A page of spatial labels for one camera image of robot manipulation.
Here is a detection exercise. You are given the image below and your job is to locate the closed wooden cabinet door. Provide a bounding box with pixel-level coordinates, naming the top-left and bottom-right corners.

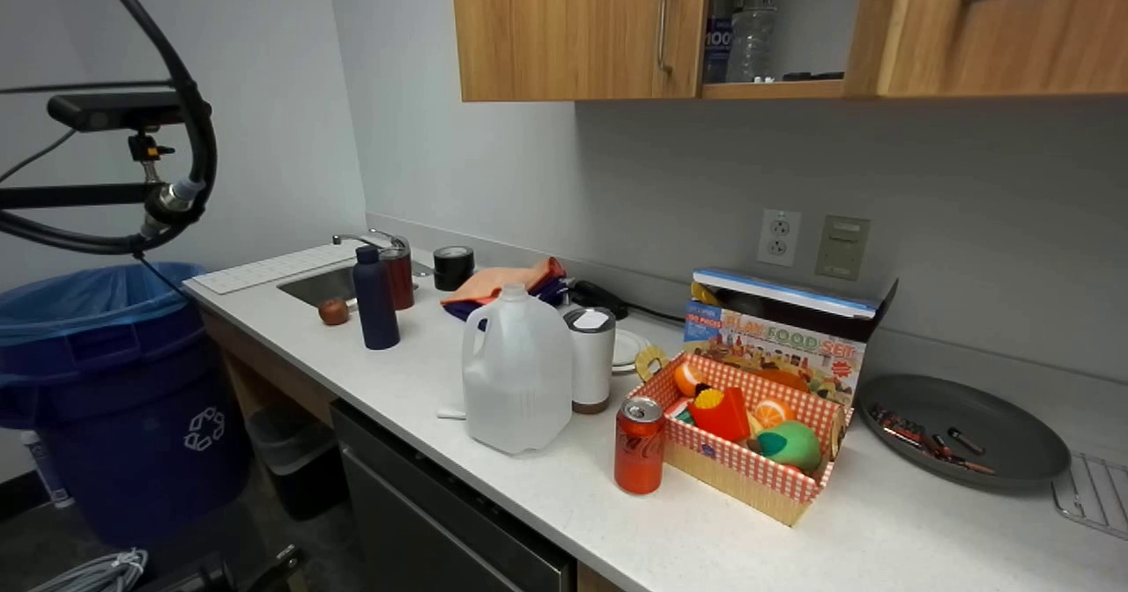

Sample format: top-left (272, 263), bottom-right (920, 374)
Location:
top-left (451, 0), bottom-right (711, 103)

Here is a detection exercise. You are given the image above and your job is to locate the open wooden cabinet door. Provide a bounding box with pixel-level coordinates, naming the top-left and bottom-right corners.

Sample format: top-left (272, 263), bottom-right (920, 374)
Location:
top-left (843, 0), bottom-right (1128, 100)

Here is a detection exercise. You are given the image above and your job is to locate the dark blue cloth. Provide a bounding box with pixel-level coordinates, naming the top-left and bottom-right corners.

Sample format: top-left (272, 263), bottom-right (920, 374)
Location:
top-left (442, 277), bottom-right (571, 322)

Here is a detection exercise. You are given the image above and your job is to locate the orange cloth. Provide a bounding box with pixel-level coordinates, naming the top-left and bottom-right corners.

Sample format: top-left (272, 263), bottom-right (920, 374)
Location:
top-left (440, 256), bottom-right (568, 307)

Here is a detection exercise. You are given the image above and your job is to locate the white tumbler with lid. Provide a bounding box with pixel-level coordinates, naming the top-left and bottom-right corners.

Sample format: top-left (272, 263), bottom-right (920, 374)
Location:
top-left (563, 307), bottom-right (618, 415)

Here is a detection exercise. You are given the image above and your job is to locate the white round plate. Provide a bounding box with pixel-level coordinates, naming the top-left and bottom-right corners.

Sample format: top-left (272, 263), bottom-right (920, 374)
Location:
top-left (612, 328), bottom-right (654, 375)

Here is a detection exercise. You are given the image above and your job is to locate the black tape roll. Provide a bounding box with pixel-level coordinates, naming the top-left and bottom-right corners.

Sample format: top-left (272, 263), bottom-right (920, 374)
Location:
top-left (432, 246), bottom-right (476, 292)

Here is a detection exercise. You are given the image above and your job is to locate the translucent plastic jug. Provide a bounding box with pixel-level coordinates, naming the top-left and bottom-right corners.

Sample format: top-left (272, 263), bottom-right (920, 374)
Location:
top-left (461, 283), bottom-right (575, 455)

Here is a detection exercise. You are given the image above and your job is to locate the dark red bottle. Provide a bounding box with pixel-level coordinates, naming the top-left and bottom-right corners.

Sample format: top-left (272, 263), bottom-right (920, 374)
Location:
top-left (381, 244), bottom-right (416, 312)

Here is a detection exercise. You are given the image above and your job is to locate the dark blue bottle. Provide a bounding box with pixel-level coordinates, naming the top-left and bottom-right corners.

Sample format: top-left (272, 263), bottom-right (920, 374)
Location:
top-left (352, 245), bottom-right (402, 352)

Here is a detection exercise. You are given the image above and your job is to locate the red drink can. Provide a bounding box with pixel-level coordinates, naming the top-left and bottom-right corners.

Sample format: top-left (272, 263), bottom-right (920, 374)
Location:
top-left (613, 396), bottom-right (667, 496)

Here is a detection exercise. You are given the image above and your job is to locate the silver tap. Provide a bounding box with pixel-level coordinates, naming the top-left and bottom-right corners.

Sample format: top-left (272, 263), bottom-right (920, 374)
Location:
top-left (331, 228), bottom-right (409, 253)

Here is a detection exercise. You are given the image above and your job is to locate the red toy fries box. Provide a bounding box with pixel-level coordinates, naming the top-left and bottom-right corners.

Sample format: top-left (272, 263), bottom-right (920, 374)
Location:
top-left (686, 386), bottom-right (753, 443)

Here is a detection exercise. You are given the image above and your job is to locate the toy food set box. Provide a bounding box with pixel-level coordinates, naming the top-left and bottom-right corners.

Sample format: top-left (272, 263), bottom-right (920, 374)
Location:
top-left (682, 267), bottom-right (899, 410)

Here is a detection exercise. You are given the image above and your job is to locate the steel sink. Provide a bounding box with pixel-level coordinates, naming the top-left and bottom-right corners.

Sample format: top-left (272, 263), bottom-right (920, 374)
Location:
top-left (277, 260), bottom-right (435, 310)

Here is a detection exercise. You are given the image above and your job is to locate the toy orange slice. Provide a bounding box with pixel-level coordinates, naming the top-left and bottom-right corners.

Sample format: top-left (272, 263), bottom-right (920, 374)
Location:
top-left (753, 398), bottom-right (797, 431)

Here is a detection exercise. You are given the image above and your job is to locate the red checked cardboard box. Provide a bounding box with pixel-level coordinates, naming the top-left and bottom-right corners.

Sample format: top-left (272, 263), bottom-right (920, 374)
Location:
top-left (627, 351), bottom-right (855, 528)

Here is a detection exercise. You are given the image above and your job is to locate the blue packet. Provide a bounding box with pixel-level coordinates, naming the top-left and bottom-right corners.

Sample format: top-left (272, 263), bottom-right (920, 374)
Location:
top-left (702, 15), bottom-right (734, 84)

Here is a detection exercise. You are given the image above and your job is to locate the green toy fruit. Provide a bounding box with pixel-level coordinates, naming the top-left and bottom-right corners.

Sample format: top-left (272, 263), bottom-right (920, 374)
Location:
top-left (755, 420), bottom-right (823, 475)

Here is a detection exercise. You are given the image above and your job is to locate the black dishwasher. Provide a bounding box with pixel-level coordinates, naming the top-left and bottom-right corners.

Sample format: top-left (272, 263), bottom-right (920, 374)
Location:
top-left (330, 397), bottom-right (579, 592)

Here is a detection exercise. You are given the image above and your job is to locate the clear plastic water bottle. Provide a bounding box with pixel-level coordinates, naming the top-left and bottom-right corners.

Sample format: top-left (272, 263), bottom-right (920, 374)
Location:
top-left (726, 0), bottom-right (783, 84)

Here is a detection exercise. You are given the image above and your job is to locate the small black waste bin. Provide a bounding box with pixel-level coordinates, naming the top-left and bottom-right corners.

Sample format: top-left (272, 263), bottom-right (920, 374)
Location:
top-left (246, 404), bottom-right (350, 522)

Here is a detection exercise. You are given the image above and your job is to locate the heap of pens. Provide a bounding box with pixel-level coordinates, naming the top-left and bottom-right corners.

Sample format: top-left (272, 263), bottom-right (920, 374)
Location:
top-left (867, 403), bottom-right (998, 477)

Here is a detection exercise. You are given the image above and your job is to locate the black clamp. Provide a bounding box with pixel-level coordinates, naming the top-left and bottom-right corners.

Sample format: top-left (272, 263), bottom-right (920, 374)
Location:
top-left (139, 543), bottom-right (307, 592)

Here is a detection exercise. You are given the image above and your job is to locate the blue recycling bin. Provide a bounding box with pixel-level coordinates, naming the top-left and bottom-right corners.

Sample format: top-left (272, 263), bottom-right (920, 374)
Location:
top-left (0, 263), bottom-right (254, 550)

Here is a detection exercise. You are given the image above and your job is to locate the dark grey round pan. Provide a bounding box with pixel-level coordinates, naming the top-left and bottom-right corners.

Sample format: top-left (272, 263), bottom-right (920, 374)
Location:
top-left (856, 374), bottom-right (1072, 491)

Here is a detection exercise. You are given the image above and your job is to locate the black device with cable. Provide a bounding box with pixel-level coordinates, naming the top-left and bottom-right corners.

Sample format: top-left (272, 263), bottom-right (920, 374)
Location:
top-left (567, 278), bottom-right (688, 327)

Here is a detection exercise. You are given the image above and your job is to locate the white wall socket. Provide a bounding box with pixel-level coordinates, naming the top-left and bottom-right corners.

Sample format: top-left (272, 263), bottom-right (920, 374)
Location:
top-left (757, 209), bottom-right (803, 268)

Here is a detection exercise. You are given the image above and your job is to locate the wooden wall cabinet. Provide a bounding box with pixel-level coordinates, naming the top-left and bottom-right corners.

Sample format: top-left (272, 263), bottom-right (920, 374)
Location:
top-left (451, 0), bottom-right (1128, 103)

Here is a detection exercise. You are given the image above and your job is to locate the straight silver door handle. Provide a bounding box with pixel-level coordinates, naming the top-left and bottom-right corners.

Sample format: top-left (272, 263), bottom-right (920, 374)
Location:
top-left (657, 0), bottom-right (680, 76)

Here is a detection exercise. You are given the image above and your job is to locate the grey switch plate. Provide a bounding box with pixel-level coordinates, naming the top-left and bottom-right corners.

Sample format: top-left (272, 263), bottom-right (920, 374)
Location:
top-left (815, 215), bottom-right (872, 282)

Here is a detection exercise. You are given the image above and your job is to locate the black cable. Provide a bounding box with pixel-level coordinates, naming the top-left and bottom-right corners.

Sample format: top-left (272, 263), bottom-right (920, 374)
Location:
top-left (0, 0), bottom-right (219, 256)

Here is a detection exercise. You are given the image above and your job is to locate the camera on mount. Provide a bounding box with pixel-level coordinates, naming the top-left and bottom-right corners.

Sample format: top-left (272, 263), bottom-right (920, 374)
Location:
top-left (0, 79), bottom-right (213, 242)

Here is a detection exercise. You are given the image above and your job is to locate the coil of grey cable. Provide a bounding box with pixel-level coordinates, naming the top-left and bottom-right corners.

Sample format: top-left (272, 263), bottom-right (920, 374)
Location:
top-left (25, 547), bottom-right (150, 592)

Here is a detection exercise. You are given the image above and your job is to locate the wire rack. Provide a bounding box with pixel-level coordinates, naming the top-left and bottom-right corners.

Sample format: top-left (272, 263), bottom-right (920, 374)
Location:
top-left (1050, 452), bottom-right (1128, 541)

